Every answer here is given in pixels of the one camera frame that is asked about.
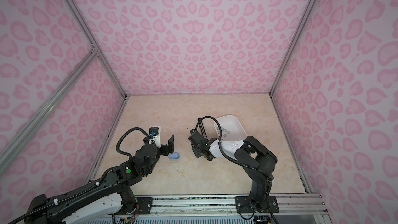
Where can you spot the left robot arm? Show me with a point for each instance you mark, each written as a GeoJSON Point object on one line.
{"type": "Point", "coordinates": [110, 194]}

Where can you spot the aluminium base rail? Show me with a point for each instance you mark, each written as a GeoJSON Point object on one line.
{"type": "Point", "coordinates": [223, 209]}

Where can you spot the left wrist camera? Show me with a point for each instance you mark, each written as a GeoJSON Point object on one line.
{"type": "Point", "coordinates": [154, 133]}

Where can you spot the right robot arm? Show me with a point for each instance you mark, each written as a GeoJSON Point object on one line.
{"type": "Point", "coordinates": [256, 160]}

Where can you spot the left mounting plate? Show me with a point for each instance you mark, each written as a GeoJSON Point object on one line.
{"type": "Point", "coordinates": [141, 205]}

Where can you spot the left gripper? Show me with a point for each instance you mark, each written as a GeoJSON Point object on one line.
{"type": "Point", "coordinates": [166, 151]}

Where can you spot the right mounting plate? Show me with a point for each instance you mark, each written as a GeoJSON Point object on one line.
{"type": "Point", "coordinates": [247, 205]}

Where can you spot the white plastic bin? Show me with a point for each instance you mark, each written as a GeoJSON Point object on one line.
{"type": "Point", "coordinates": [233, 134]}

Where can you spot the black stapler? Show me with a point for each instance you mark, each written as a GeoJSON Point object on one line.
{"type": "Point", "coordinates": [202, 128]}

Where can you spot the blue mini stapler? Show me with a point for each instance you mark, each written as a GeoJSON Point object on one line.
{"type": "Point", "coordinates": [174, 156]}

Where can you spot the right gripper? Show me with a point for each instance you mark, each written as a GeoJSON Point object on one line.
{"type": "Point", "coordinates": [194, 150]}

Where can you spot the mounting plate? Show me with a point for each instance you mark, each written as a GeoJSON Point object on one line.
{"type": "Point", "coordinates": [247, 205]}
{"type": "Point", "coordinates": [141, 205]}

